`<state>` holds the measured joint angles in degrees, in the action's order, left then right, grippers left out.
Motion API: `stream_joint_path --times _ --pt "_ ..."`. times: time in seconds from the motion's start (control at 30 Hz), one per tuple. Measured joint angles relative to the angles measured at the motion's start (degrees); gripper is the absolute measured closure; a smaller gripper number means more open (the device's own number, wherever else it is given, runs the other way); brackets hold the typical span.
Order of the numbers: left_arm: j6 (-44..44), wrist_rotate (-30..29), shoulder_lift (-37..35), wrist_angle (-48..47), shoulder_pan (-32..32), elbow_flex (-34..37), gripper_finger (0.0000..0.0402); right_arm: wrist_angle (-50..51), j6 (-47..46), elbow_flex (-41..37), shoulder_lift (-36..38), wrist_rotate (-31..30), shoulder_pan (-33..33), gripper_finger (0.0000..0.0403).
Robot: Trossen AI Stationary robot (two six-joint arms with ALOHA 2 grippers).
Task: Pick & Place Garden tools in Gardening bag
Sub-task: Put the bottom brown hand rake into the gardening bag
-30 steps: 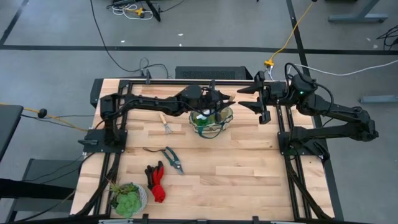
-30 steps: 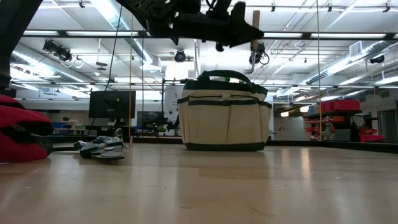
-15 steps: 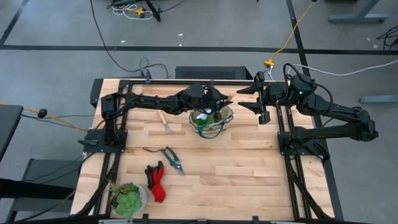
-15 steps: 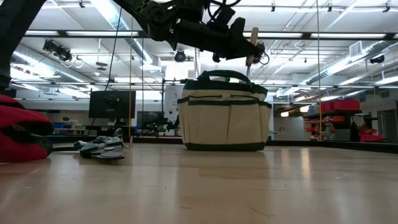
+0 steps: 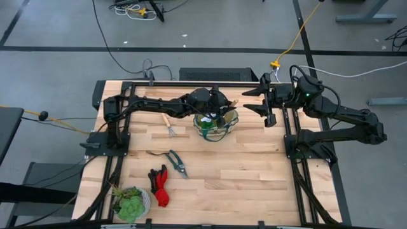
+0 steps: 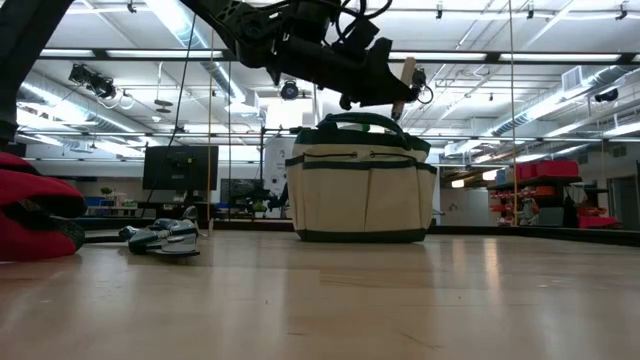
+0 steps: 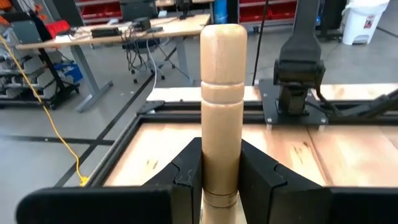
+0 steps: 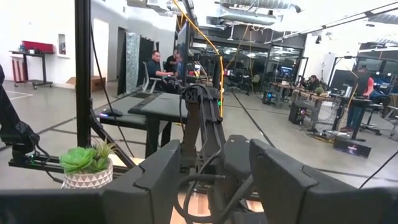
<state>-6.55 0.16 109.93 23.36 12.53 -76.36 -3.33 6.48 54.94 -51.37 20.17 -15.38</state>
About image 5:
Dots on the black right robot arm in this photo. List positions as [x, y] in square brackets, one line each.
[343, 114]

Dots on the black tripod leg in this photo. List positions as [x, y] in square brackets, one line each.
[157, 11]

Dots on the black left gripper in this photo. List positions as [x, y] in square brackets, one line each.
[217, 98]

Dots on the grey table foot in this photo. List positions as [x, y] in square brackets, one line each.
[388, 101]
[365, 17]

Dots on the black desk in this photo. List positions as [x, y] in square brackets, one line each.
[8, 127]

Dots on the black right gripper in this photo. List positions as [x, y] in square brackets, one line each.
[281, 95]

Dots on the black equipment stand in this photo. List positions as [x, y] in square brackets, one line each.
[41, 191]

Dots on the red and black gardening gloves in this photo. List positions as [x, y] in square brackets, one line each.
[162, 191]

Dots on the green pruning shears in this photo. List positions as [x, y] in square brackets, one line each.
[178, 162]

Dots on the black aluminium table frame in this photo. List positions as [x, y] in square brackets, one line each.
[175, 84]

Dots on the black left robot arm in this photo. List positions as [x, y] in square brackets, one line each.
[152, 105]

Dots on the silver aluminium bar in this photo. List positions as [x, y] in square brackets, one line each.
[294, 227]
[117, 226]

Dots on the succulent plant in white pot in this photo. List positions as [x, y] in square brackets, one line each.
[130, 206]

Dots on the black computer tower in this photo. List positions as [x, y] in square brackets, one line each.
[216, 74]

